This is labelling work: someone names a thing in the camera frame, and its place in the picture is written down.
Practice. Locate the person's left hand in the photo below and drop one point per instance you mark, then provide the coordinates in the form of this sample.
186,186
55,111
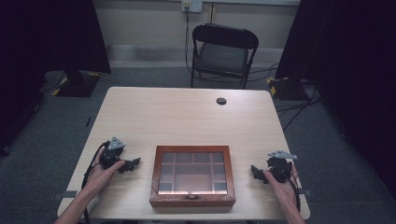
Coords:
100,179

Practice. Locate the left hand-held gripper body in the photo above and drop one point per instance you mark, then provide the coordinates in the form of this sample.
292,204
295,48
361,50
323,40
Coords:
111,153

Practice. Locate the round black table grommet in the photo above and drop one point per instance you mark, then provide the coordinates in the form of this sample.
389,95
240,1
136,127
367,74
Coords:
221,101

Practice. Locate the person's right hand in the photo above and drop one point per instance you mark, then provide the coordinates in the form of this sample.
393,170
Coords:
284,193

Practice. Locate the black stand base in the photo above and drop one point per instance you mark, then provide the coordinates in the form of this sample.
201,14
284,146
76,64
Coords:
77,83
288,88

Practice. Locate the black folding chair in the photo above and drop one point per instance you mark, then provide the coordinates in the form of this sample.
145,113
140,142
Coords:
222,56

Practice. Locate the black curtain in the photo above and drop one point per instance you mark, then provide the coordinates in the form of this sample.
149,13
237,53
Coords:
348,77
37,62

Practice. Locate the wooden box with glass lid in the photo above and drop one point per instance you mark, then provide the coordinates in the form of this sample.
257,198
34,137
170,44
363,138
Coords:
193,174

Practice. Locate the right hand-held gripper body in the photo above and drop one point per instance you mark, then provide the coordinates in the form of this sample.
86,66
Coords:
280,169

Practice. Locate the white wall socket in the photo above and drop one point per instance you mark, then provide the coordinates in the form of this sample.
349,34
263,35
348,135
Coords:
192,5

